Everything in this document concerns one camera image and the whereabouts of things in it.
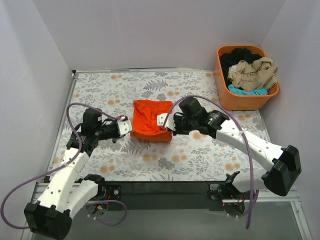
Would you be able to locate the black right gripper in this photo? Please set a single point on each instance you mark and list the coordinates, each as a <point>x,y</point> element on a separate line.
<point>177,127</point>

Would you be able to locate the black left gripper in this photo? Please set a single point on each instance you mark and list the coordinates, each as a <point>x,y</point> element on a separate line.
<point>114,130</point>

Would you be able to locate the orange t shirt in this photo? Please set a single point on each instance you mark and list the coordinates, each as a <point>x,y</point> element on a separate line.
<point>144,120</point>

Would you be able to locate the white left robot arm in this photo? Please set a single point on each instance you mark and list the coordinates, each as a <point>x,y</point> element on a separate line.
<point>65,182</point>

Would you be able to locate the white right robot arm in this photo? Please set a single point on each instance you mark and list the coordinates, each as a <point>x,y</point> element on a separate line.
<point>281,166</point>

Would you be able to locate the orange plastic laundry basket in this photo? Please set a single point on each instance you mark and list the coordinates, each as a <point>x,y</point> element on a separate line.
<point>234,99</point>

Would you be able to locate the floral patterned table mat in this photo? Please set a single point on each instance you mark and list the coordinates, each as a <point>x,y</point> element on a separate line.
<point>192,157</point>

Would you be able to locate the black t shirt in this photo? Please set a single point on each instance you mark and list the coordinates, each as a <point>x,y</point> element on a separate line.
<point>229,59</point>

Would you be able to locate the beige t shirt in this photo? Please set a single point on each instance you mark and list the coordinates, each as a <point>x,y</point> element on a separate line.
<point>253,76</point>

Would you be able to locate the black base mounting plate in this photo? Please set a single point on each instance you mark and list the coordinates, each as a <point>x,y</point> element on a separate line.
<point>167,195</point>

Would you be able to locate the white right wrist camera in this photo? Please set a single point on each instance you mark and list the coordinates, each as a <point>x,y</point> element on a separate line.
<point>166,121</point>

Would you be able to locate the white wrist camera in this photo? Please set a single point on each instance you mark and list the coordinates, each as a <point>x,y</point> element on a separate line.
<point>124,126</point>
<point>166,121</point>

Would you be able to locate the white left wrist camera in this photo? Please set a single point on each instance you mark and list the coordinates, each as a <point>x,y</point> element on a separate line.
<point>124,126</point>

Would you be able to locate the aluminium frame rail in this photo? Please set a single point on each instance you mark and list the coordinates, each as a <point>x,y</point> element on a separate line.
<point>123,210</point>

